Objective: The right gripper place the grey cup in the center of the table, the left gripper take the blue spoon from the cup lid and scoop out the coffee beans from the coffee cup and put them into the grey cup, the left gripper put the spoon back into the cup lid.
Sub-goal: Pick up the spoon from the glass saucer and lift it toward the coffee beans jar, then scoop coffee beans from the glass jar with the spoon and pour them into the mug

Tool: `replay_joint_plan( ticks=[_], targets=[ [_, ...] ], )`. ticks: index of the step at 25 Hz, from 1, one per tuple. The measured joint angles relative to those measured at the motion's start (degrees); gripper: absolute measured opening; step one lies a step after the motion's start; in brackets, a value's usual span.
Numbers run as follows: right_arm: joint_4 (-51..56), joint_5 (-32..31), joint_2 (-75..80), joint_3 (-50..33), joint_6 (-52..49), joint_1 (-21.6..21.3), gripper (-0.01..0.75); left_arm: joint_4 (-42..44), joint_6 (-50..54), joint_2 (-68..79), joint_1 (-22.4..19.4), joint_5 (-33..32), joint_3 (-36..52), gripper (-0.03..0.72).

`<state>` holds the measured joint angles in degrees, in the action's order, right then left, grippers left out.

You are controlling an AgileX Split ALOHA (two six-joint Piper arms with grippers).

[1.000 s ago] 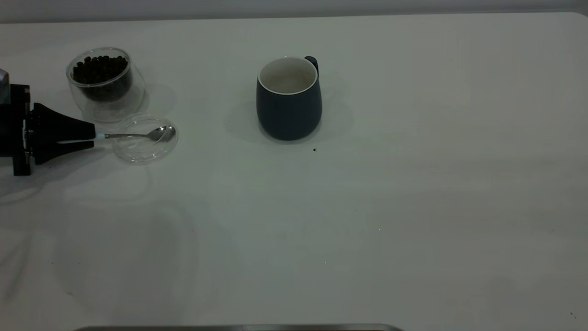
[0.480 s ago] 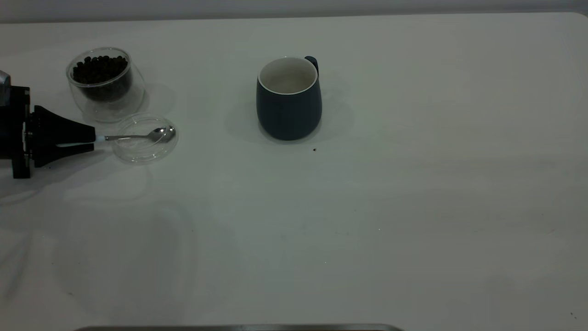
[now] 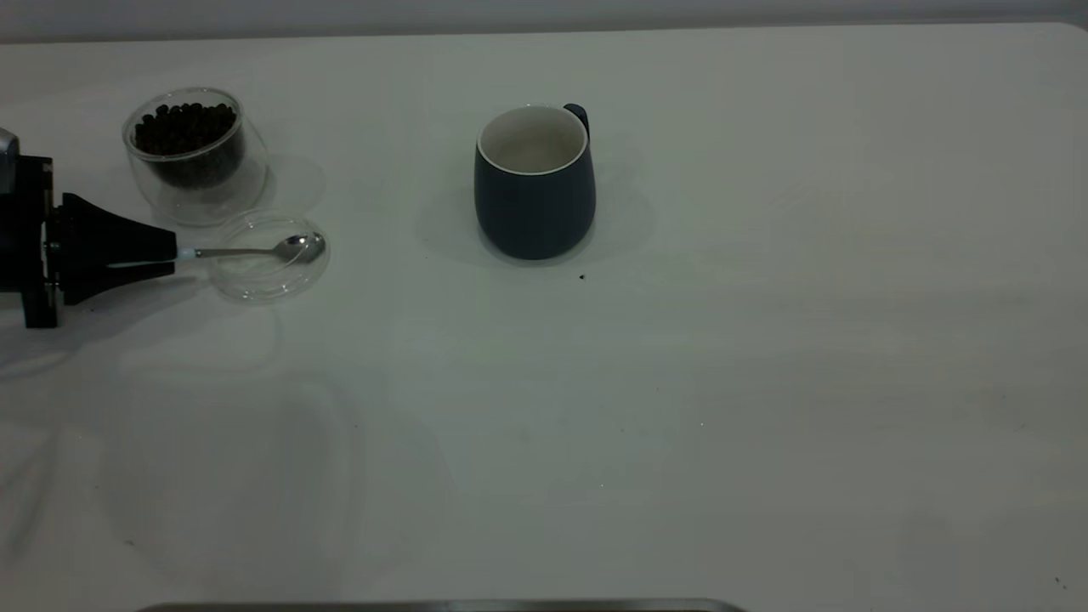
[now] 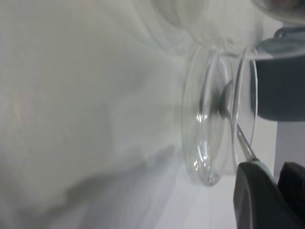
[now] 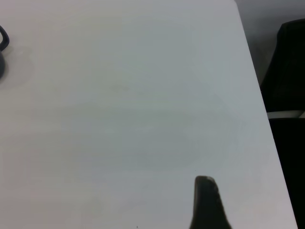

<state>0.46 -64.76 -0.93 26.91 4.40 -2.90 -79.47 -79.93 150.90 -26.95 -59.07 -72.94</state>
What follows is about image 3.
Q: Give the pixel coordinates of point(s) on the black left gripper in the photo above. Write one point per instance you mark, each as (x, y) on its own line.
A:
(30, 238)

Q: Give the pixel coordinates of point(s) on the dark grey blue mug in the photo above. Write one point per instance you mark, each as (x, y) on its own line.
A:
(535, 212)

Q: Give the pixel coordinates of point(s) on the dark coffee beans pile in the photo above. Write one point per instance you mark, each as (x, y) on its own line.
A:
(187, 136)

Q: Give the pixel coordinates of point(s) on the clear round glass lid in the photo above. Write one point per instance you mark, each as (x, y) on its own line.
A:
(255, 282)

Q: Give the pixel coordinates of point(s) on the clear glass jar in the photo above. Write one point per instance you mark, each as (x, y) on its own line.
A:
(195, 197)

